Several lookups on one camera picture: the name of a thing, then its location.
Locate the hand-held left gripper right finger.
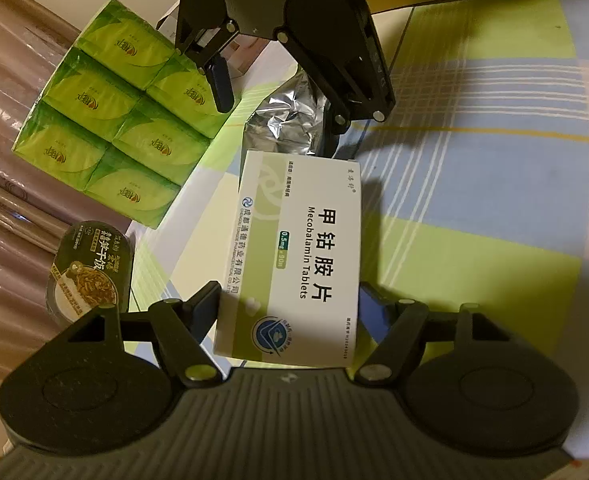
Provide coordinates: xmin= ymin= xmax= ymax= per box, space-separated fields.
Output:
xmin=354 ymin=282 xmax=527 ymax=388

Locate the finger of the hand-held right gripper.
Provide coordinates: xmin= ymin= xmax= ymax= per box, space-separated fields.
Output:
xmin=177 ymin=22 xmax=240 ymax=113
xmin=274 ymin=30 xmax=392 ymax=135

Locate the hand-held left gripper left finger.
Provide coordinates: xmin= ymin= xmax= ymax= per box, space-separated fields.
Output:
xmin=67 ymin=280 xmax=222 ymax=388

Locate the silver foil bag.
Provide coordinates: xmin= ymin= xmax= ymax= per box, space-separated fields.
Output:
xmin=243 ymin=67 xmax=335 ymax=158

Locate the white tablet medicine box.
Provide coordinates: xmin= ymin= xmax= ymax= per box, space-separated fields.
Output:
xmin=213 ymin=149 xmax=362 ymax=368

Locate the plaid cloth-covered desktop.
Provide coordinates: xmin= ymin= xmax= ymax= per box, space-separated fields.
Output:
xmin=119 ymin=0 xmax=589 ymax=461

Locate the white humidifier carton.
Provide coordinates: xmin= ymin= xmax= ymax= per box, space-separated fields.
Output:
xmin=155 ymin=2 xmax=300 ymax=78

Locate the dark green instant rice bowl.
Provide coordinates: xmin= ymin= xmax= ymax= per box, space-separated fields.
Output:
xmin=46 ymin=220 xmax=135 ymax=323

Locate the stack of green tissue packs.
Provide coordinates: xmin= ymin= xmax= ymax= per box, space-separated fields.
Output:
xmin=12 ymin=0 xmax=242 ymax=231

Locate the brown curtain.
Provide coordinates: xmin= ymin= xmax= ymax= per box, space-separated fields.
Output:
xmin=0 ymin=0 xmax=140 ymax=411

